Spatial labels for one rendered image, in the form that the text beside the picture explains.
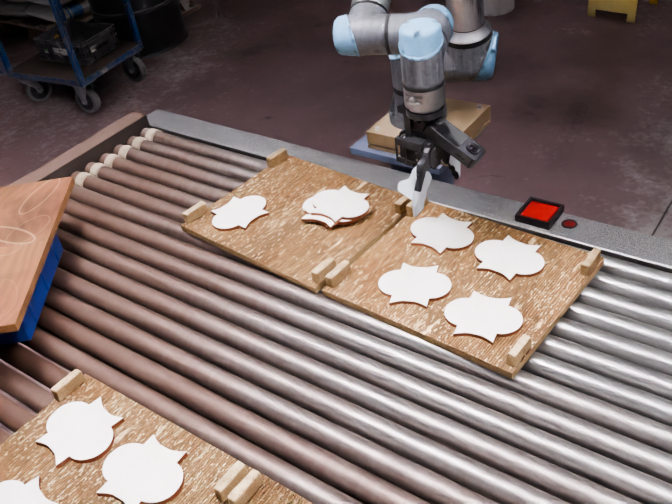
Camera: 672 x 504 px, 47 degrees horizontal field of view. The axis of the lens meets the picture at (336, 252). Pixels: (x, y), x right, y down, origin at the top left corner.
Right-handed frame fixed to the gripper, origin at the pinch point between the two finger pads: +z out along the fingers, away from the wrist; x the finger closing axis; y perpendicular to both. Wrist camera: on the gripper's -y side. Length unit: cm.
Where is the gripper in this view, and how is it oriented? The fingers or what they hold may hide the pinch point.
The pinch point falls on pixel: (440, 199)
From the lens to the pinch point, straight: 153.2
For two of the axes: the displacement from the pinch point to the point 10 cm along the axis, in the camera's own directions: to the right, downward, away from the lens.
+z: 1.3, 7.9, 6.0
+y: -7.7, -3.0, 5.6
